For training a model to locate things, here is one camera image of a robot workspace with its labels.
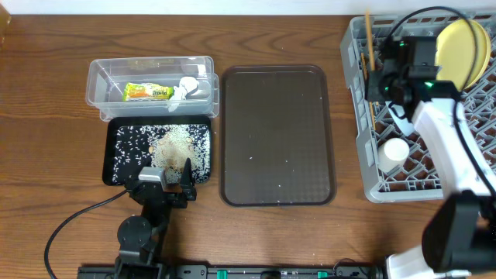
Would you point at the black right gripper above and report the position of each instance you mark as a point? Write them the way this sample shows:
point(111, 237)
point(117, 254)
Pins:
point(377, 90)

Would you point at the light blue bowl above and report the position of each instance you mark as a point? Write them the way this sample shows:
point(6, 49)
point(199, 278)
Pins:
point(398, 115)

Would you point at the wooden chopstick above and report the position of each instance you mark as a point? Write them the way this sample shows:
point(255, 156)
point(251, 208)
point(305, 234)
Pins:
point(370, 40)
point(365, 75)

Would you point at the yellow plate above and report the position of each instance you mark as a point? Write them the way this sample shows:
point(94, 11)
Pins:
point(460, 61)

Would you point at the white cup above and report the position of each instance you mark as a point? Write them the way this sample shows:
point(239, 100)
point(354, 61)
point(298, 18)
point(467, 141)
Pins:
point(391, 154)

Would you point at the white tissue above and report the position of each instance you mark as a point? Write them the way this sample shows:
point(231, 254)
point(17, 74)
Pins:
point(186, 85)

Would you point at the green yellow snack wrapper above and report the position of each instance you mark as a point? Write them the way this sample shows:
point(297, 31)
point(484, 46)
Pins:
point(146, 91)

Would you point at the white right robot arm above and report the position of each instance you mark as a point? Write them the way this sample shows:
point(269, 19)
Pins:
point(460, 238)

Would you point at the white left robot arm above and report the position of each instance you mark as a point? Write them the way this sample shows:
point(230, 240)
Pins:
point(141, 237)

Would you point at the black waste tray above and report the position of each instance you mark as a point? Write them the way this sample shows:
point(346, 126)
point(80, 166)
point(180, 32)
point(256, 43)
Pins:
point(108, 155)

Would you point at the grey dishwasher rack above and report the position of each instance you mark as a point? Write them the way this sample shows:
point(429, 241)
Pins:
point(417, 179)

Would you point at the spilled rice and food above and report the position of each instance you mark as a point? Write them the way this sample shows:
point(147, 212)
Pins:
point(170, 149)

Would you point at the brown serving tray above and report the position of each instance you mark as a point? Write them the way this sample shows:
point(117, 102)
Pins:
point(276, 139)

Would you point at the clear plastic bin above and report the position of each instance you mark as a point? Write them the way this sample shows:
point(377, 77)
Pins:
point(107, 79)

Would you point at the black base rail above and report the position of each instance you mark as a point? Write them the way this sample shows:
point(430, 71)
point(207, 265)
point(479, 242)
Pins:
point(344, 269)

